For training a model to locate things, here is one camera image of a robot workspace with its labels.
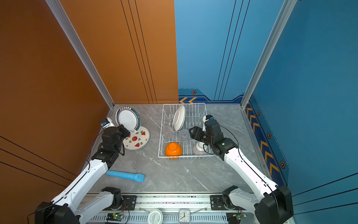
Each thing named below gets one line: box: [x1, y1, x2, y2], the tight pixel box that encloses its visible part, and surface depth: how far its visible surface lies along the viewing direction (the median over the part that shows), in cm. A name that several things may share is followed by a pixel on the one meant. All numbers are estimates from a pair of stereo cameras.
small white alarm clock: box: [178, 208, 191, 224], surface depth 70 cm
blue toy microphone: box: [106, 170, 145, 183], surface depth 81 cm
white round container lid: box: [147, 209, 164, 224], surface depth 66 cm
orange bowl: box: [165, 142, 183, 160], surface depth 88 cm
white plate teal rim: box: [115, 105, 142, 134], surface depth 88 cm
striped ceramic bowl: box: [192, 141, 209, 155], surface depth 89 cm
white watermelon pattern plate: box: [122, 126, 151, 151], surface depth 99 cm
